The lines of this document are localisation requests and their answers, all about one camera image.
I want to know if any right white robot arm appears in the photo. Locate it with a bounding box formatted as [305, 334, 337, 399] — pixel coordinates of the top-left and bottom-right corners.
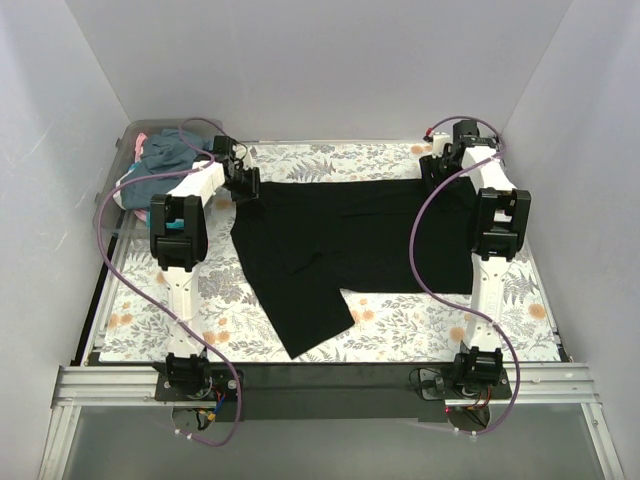
[410, 115, 531, 398]

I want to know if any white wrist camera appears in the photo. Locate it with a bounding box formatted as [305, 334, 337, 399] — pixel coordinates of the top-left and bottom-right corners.
[234, 143, 254, 169]
[423, 128, 451, 157]

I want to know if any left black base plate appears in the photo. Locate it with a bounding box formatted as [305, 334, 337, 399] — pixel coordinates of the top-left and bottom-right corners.
[154, 369, 244, 402]

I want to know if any aluminium frame rail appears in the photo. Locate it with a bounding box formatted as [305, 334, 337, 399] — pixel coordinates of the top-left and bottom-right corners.
[39, 363, 624, 479]

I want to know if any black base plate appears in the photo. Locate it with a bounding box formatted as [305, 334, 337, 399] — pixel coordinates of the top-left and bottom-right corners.
[408, 367, 512, 403]
[154, 369, 244, 402]

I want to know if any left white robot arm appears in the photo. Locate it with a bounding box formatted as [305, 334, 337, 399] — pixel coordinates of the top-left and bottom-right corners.
[150, 135, 260, 400]

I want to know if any turquoise shirt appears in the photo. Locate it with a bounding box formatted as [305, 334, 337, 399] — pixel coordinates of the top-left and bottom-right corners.
[165, 220, 184, 231]

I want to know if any pink white garment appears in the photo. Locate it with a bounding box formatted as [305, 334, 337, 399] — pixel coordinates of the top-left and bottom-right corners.
[134, 133, 148, 163]

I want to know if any clear plastic bin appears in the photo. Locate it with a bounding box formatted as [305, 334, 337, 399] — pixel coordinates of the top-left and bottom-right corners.
[93, 117, 225, 237]

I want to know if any teal blue shirt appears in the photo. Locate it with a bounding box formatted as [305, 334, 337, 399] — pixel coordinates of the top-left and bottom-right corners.
[114, 129, 199, 210]

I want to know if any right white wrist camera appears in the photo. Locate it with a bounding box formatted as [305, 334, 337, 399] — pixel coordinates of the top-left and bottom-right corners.
[423, 128, 451, 157]

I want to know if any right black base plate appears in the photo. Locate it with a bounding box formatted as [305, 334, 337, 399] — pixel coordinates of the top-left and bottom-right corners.
[408, 367, 512, 403]

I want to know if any black t-shirt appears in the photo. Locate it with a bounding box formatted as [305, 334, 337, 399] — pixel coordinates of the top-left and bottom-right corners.
[231, 178, 476, 358]

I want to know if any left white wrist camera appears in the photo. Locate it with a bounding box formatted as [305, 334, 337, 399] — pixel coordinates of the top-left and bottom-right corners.
[234, 143, 254, 169]

